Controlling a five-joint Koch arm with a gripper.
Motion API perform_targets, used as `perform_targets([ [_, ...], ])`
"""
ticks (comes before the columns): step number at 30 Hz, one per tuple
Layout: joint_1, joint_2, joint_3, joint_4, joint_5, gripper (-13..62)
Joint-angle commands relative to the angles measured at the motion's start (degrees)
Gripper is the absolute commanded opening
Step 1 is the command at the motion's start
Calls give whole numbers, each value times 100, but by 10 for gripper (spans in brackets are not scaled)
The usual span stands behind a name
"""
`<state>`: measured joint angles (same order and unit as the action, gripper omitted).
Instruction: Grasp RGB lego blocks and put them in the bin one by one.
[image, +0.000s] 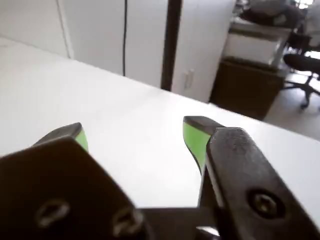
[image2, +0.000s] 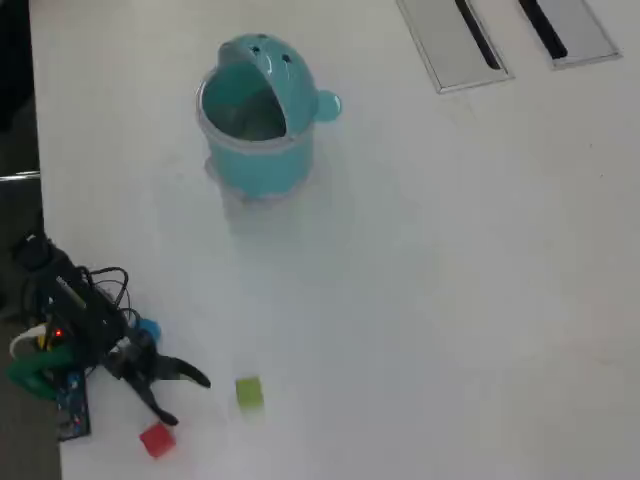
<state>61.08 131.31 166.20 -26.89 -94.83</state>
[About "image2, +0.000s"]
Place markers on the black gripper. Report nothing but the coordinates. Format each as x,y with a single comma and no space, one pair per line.
135,360

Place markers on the red block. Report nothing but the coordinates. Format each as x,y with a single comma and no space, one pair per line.
157,440

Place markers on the blue block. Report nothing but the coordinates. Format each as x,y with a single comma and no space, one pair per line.
151,327

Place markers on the green block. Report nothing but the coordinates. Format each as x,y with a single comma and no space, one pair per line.
250,394

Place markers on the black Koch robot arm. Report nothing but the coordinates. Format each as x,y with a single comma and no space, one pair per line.
75,310

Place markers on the teal whale-shaped bin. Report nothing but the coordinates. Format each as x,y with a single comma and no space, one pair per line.
260,155

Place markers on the blue circuit board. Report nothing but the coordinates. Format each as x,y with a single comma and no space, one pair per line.
72,405

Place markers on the green table clamp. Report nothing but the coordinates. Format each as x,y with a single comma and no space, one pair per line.
30,372

